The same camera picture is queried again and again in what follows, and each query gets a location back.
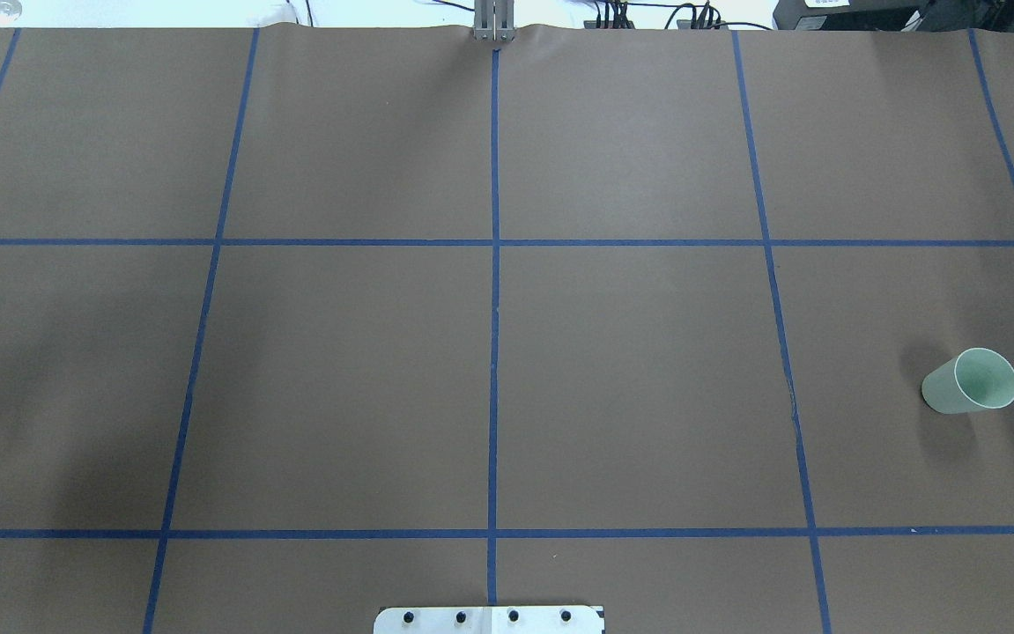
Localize light green plastic cup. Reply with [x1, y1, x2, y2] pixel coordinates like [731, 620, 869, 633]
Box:
[921, 348, 1014, 415]

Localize black equipment box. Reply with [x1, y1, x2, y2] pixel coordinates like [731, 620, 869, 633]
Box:
[773, 1, 1014, 33]

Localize grey metal clamp bracket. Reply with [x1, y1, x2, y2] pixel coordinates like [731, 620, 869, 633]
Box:
[473, 0, 517, 43]

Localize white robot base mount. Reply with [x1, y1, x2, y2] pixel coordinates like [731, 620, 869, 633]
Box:
[373, 605, 606, 633]

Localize black cables behind table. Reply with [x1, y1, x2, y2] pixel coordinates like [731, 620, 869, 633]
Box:
[583, 0, 776, 33]

